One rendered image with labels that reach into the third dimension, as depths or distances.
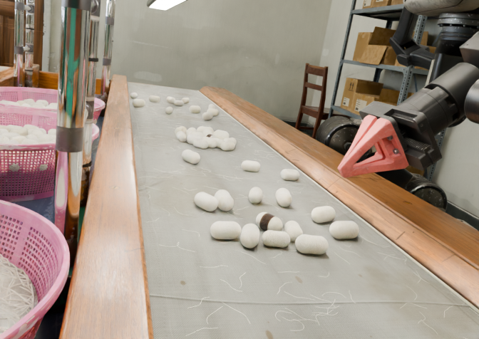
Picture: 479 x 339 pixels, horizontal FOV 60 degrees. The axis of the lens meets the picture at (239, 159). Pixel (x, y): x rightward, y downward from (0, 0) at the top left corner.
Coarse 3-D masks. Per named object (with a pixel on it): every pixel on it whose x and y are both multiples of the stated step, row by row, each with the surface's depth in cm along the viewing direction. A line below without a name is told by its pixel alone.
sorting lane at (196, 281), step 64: (192, 192) 57; (320, 192) 66; (192, 256) 40; (256, 256) 42; (320, 256) 44; (384, 256) 47; (192, 320) 31; (256, 320) 32; (320, 320) 33; (384, 320) 35; (448, 320) 36
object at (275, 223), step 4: (264, 212) 49; (260, 216) 48; (256, 220) 49; (272, 220) 47; (276, 220) 47; (280, 220) 48; (268, 224) 48; (272, 224) 47; (276, 224) 47; (280, 224) 47; (268, 228) 48; (272, 228) 47; (276, 228) 47; (280, 228) 47
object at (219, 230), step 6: (216, 222) 44; (222, 222) 44; (228, 222) 45; (234, 222) 45; (210, 228) 44; (216, 228) 44; (222, 228) 44; (228, 228) 44; (234, 228) 44; (240, 228) 45; (216, 234) 44; (222, 234) 44; (228, 234) 44; (234, 234) 44
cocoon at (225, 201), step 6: (216, 192) 54; (222, 192) 53; (228, 192) 54; (216, 198) 53; (222, 198) 52; (228, 198) 52; (222, 204) 52; (228, 204) 52; (222, 210) 52; (228, 210) 52
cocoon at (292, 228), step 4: (288, 224) 47; (292, 224) 47; (296, 224) 47; (284, 228) 48; (288, 228) 47; (292, 228) 46; (296, 228) 46; (300, 228) 47; (288, 232) 46; (292, 232) 46; (296, 232) 46; (300, 232) 46; (292, 236) 46; (296, 236) 46; (292, 240) 46
